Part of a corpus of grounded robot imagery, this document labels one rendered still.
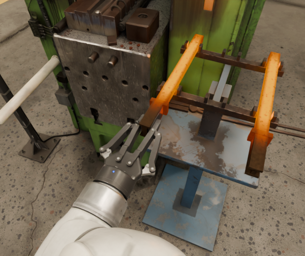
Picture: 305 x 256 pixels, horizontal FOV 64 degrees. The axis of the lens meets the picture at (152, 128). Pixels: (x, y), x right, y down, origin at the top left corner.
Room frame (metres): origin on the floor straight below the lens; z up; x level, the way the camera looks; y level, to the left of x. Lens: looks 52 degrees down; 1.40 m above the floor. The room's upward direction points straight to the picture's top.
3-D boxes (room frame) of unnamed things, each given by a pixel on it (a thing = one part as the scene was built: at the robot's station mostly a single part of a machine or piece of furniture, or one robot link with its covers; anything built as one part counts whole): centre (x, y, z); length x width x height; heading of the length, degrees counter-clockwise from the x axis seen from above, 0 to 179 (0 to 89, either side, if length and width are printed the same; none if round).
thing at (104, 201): (0.17, 0.09, 0.96); 0.09 x 0.06 x 0.09; 66
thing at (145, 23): (0.83, 0.03, 0.95); 0.12 x 0.08 x 0.06; 161
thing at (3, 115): (0.86, 0.58, 0.62); 0.44 x 0.05 x 0.05; 161
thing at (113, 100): (1.02, 0.10, 0.69); 0.56 x 0.38 x 0.45; 161
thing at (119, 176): (0.23, 0.06, 0.96); 0.09 x 0.08 x 0.07; 156
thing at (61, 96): (1.06, 0.52, 0.36); 0.09 x 0.07 x 0.12; 71
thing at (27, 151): (0.94, 0.78, 0.05); 0.22 x 0.22 x 0.09; 71
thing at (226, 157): (0.54, -0.20, 0.69); 0.40 x 0.30 x 0.02; 68
